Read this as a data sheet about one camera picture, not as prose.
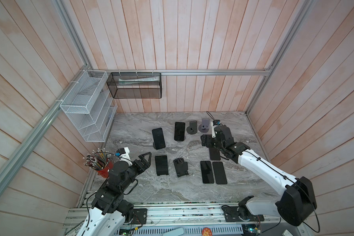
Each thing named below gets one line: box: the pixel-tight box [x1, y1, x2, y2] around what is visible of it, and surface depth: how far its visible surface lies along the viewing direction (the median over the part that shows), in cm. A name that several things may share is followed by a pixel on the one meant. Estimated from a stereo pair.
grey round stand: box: [186, 120, 198, 135], surface depth 108 cm
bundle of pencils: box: [82, 147, 112, 171], surface depth 78 cm
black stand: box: [173, 157, 189, 178], surface depth 88 cm
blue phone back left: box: [151, 127, 166, 150], surface depth 97 cm
